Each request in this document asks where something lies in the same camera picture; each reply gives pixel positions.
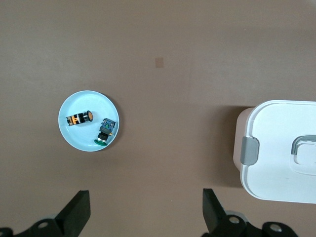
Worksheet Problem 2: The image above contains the light blue round plate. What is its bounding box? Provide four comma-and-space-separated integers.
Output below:
58, 90, 121, 152

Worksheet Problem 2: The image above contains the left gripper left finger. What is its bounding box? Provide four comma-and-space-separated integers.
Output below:
0, 190, 91, 237

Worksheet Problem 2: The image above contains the white lunch box grey handle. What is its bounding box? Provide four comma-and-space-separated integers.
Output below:
233, 99, 316, 204

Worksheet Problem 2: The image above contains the green push button switch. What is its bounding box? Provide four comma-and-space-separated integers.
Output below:
94, 118, 117, 147

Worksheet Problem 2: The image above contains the orange push button switch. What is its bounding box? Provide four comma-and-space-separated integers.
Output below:
66, 111, 94, 127

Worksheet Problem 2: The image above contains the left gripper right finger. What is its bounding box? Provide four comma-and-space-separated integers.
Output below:
202, 188, 297, 237

